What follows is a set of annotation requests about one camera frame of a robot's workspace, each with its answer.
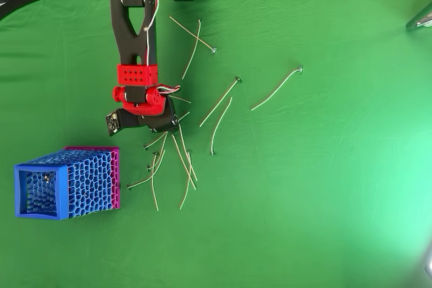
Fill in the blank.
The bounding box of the blue magenta lattice basket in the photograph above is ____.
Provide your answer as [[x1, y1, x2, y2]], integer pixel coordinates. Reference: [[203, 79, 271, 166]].
[[13, 146, 122, 221]]

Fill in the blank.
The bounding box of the green cloth black rim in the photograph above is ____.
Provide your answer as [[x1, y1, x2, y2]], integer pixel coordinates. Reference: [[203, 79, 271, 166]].
[[0, 0, 432, 288]]

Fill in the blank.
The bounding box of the chrome stand pole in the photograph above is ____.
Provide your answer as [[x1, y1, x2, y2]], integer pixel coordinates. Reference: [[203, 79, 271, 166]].
[[406, 0, 432, 31]]

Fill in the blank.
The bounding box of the white red wrist cable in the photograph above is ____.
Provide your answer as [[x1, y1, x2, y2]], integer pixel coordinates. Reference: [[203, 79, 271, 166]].
[[157, 84, 182, 95]]

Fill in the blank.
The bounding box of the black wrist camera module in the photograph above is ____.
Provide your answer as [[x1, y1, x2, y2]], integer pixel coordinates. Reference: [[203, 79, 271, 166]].
[[105, 109, 142, 138]]

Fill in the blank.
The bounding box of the white red forearm cable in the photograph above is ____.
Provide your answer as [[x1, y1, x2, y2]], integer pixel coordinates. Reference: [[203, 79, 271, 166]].
[[143, 0, 160, 66]]

